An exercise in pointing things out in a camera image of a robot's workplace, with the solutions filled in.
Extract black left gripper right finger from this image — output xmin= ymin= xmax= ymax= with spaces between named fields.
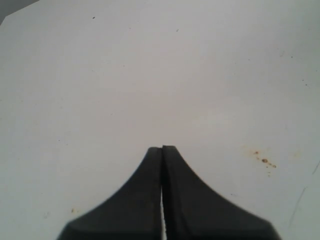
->
xmin=161 ymin=145 xmax=280 ymax=240

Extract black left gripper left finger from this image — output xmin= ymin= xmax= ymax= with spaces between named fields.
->
xmin=58 ymin=147 xmax=163 ymax=240

